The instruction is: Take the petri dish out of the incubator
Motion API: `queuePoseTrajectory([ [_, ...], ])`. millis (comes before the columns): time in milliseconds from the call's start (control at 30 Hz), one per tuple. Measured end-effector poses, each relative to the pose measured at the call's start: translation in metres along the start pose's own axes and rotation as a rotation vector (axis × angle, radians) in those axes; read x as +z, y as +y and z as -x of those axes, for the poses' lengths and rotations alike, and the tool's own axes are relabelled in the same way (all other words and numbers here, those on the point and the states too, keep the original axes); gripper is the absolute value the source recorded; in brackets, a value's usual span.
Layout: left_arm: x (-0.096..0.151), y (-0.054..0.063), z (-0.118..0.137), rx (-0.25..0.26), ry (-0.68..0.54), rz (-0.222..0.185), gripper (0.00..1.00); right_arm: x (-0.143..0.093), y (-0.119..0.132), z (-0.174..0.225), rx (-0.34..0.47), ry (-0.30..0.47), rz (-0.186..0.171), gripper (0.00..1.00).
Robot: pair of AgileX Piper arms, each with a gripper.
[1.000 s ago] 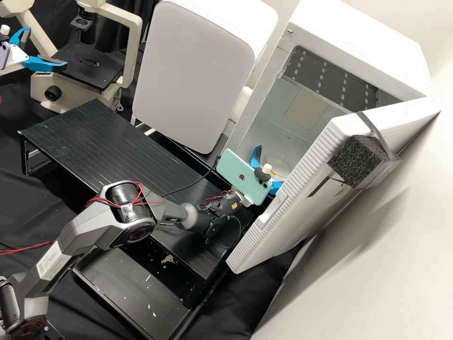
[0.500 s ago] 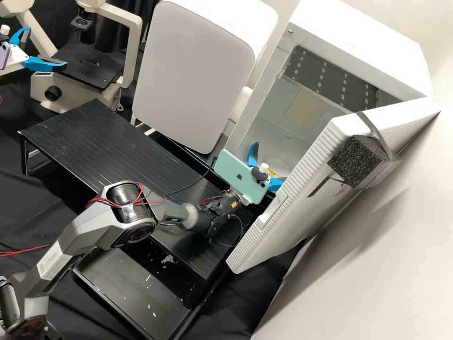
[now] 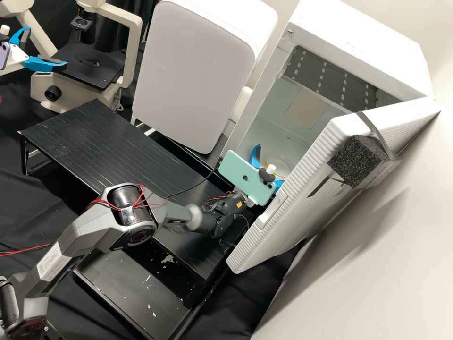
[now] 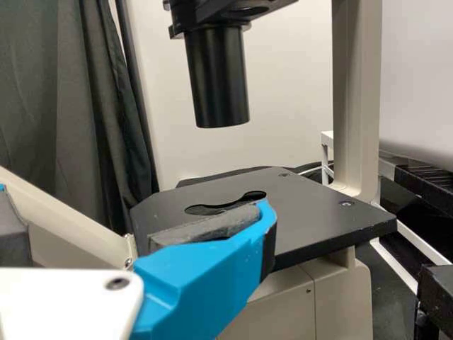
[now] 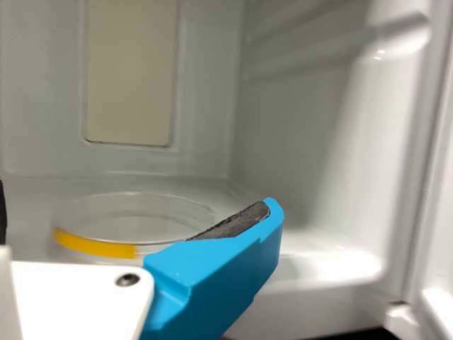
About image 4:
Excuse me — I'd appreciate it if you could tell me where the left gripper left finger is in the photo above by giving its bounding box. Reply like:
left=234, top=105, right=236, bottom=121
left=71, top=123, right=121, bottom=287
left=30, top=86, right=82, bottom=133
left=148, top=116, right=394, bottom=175
left=0, top=183, right=30, bottom=268

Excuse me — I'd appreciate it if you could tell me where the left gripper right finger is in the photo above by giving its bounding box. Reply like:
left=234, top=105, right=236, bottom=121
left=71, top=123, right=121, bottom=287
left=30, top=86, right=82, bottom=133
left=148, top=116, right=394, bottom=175
left=132, top=198, right=278, bottom=340

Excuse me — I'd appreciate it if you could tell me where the cream microscope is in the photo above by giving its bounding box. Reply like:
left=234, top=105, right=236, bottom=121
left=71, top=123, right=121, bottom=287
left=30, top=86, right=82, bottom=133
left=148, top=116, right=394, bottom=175
left=0, top=0, right=399, bottom=340

